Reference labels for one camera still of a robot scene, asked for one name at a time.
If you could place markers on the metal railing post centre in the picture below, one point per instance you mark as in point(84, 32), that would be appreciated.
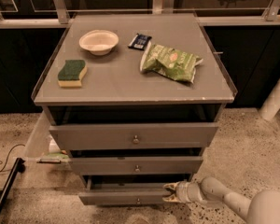
point(163, 6)

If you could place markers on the grey top drawer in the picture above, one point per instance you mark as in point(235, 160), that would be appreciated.
point(133, 136)

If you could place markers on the grey drawer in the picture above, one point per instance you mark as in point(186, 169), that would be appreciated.
point(136, 165)
point(106, 190)
point(133, 136)

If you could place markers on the grey drawer cabinet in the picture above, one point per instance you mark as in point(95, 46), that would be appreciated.
point(114, 91)

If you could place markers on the grey middle drawer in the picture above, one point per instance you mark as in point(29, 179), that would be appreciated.
point(136, 165)

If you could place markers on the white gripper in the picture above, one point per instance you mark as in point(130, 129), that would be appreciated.
point(184, 191)

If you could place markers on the grey bottom drawer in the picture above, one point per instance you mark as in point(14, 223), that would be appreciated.
point(106, 190)

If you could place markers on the green yellow sponge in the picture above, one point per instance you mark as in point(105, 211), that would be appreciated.
point(72, 73)

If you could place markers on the white paper bowl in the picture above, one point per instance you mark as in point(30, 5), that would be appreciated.
point(99, 42)

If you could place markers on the metal railing post right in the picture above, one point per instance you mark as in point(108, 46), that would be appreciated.
point(271, 11)

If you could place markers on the black metal bar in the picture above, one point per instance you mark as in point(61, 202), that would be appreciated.
point(18, 167)

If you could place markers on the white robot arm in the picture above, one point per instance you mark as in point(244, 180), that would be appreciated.
point(263, 208)

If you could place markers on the white pole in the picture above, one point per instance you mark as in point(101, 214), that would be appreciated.
point(272, 104)

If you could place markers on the green chip bag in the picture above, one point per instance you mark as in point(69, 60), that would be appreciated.
point(172, 63)

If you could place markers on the metal railing post left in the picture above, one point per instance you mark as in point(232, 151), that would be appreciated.
point(62, 13)

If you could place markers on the dark blue snack packet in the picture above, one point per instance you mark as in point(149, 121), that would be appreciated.
point(139, 42)

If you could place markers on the white bottle in bin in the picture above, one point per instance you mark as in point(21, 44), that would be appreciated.
point(53, 147)

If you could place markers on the metal railing post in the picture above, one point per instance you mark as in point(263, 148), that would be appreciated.
point(271, 11)
point(62, 13)
point(163, 6)

